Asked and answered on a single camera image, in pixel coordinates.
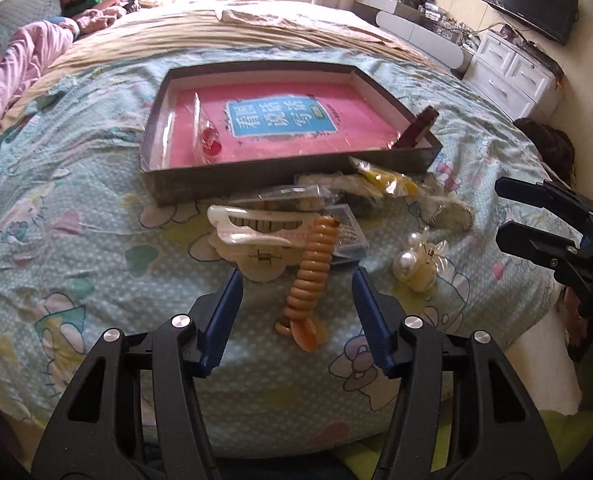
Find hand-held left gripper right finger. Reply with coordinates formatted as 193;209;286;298
351;266;562;480

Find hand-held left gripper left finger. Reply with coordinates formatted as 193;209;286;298
31;267;244;480

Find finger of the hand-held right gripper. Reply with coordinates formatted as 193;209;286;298
495;176;590;221
495;222;585;274

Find small clear plastic box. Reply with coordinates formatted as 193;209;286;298
321;204;369;263

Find orange spiral hair tie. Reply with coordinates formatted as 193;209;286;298
275;215;339;353

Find bagged pearl-trim headband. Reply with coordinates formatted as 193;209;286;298
296;172;474;228

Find white hair clip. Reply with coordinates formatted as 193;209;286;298
207;204;312;281

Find maroon hair clip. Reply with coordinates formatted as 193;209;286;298
393;106;439;150

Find clear earring card packet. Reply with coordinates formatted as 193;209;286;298
241;184;347;216

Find yellow earrings packet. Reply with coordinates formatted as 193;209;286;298
349;156;422;198

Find dark cardboard box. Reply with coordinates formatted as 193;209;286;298
139;60;444;207

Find red earrings packet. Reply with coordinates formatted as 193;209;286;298
192;92;224;157

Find dark brown fuzzy object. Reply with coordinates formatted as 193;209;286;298
513;117;577;176

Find white drawer cabinet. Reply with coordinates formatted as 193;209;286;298
461;30;562;121

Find yellow-green garment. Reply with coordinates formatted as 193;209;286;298
326;407;593;480

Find pink book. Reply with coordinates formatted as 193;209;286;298
169;81;402;168

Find white dresser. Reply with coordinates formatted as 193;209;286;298
353;0;477;73

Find blue cartoon printed blanket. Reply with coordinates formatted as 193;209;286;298
0;52;577;461

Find cosmetics clutter on dresser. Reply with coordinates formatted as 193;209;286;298
361;0;477;46

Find tan bedsheet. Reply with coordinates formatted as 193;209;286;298
1;0;427;131

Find pink fuzzy garment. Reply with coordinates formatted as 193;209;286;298
74;10;122;36

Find pile of clothes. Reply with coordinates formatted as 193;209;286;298
59;0;142;36

